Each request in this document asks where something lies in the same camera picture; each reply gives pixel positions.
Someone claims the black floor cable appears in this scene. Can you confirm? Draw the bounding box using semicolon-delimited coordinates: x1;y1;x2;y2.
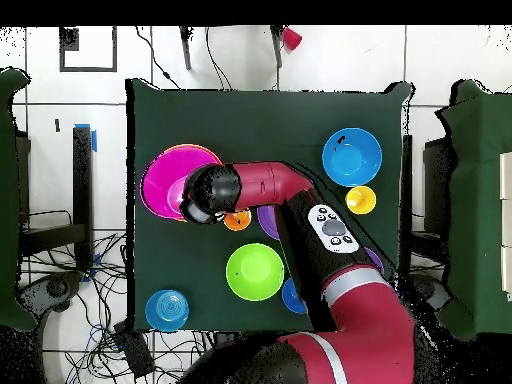
134;26;183;90

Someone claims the red plastic cup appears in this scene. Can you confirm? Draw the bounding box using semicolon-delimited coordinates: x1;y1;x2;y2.
282;26;304;52

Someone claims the orange plastic cup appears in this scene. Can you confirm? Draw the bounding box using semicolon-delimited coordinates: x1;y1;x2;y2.
222;209;253;232

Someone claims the black office chair base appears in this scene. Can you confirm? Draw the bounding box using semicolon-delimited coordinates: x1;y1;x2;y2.
17;270;83;319
409;273;452;315

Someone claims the small dark blue bowl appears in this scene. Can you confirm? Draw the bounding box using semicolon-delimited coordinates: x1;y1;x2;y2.
281;276;308;315

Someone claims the tangle of floor cables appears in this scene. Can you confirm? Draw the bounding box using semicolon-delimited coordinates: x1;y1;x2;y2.
19;209;217;384

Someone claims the orange plastic bowl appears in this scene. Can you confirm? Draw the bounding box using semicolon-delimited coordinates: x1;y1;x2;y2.
138;142;224;224

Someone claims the pink plastic bowl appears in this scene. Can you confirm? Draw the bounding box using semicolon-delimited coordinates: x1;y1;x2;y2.
139;143;223;222

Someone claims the light blue plastic cup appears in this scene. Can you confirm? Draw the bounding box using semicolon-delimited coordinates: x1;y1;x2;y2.
144;288;190;333

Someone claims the green plastic bowl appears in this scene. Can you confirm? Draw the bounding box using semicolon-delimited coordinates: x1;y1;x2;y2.
225;242;286;302

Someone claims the blue tape strip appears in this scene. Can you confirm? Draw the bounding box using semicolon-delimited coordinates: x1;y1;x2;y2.
74;123;98;153

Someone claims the black power strip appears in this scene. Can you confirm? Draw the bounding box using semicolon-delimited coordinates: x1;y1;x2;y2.
112;320;156;379

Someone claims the grey tripod leg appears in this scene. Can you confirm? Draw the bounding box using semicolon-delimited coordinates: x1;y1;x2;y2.
270;25;284;69
178;26;194;72

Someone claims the yellow plastic cup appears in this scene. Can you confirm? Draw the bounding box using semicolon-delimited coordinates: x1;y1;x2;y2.
344;185;378;216

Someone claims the light blue plastic bowl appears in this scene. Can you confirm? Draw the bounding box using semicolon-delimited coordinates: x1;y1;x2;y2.
321;127;384;188

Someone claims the purple plastic bowl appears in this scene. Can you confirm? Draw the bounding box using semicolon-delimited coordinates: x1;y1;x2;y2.
363;246;385;277
256;204;281;241

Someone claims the dark green table cloth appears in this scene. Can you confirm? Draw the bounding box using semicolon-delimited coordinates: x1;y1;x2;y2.
124;77;414;336

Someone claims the black square floor frame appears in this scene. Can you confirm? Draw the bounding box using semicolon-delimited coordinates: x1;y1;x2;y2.
58;26;118;74

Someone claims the green cloth side table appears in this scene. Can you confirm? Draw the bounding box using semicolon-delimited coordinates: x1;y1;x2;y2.
434;78;512;340
0;66;38;333

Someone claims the black table frame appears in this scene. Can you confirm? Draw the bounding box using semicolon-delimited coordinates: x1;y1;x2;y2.
15;125;95;271

